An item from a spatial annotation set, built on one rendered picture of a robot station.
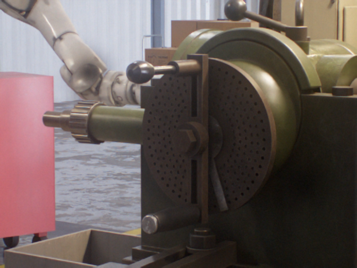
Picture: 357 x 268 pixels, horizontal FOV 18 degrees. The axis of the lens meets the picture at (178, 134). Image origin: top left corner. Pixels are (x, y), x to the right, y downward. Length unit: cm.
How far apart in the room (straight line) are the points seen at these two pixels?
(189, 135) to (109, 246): 257
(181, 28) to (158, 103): 917
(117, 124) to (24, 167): 434
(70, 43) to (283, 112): 107
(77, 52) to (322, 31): 73
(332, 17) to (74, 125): 46
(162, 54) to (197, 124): 887
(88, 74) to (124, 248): 162
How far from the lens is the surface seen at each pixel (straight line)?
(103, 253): 387
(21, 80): 573
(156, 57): 1023
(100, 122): 146
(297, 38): 144
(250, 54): 139
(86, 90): 224
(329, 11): 173
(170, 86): 136
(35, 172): 581
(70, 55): 234
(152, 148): 139
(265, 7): 195
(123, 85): 221
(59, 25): 240
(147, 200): 151
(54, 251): 376
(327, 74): 141
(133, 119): 143
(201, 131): 130
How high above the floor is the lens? 134
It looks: 7 degrees down
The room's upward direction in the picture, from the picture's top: straight up
